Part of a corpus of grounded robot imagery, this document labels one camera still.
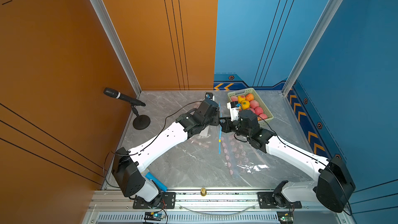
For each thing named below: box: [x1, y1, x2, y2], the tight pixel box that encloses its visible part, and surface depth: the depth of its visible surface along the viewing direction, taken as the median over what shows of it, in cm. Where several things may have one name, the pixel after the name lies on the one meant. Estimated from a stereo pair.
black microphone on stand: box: [103, 87, 151, 131], surface depth 92 cm
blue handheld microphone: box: [145, 172, 168, 193], surface depth 81 cm
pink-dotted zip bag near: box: [219, 131, 270, 178], surface depth 86 cm
